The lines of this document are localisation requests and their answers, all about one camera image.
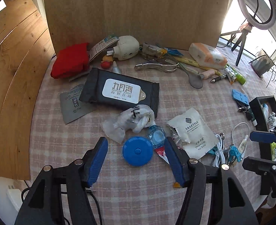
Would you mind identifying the small clear blue bottle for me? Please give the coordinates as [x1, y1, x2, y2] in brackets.
[148, 125, 166, 149]

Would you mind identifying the large cream lotion bottle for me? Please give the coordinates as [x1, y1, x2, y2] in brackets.
[262, 103, 269, 122]

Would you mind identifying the snack sachet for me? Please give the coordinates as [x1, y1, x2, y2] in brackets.
[224, 66, 236, 85]

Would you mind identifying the green tube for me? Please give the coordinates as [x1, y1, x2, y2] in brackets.
[225, 64, 246, 85]

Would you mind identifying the blue ring clothespin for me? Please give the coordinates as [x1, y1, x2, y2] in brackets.
[227, 145, 242, 164]

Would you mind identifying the black storage tray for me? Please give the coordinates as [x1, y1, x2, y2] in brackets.
[249, 96, 276, 160]

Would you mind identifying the potted plant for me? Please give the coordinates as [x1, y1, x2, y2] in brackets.
[249, 49, 276, 93]

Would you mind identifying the ring light tripod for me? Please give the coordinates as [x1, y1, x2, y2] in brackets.
[220, 0, 276, 67]

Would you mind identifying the black pen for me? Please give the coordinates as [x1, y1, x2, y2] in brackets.
[211, 74, 228, 83]

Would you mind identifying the grey sachet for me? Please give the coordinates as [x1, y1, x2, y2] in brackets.
[60, 84, 97, 124]

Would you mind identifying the white charging cable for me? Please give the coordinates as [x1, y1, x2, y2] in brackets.
[211, 121, 251, 168]

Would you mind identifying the white shower cap sachet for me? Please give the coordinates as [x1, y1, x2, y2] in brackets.
[167, 108, 219, 160]

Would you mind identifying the blue tape measure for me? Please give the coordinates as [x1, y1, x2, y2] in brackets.
[122, 137, 153, 167]

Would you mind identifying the clear plastic bag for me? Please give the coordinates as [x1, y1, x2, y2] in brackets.
[101, 105, 155, 144]

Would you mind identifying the orange tissue pack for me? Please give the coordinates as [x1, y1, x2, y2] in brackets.
[188, 43, 227, 70]

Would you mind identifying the blue phone stand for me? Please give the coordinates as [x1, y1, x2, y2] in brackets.
[232, 89, 249, 106]

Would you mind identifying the small white cream tube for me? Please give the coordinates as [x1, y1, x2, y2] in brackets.
[238, 135, 249, 154]

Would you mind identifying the white massage roller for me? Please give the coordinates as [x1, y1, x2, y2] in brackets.
[268, 112, 276, 130]

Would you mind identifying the green Mentholatum lip balm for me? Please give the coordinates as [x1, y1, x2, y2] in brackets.
[248, 108, 257, 126]

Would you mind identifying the black wet wipes pack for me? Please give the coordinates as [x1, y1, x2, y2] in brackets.
[79, 67, 160, 116]

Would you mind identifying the yellow pen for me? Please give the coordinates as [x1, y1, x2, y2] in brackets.
[174, 56, 211, 70]

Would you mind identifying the red cloth pouch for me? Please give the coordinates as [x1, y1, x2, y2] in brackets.
[51, 43, 89, 79]

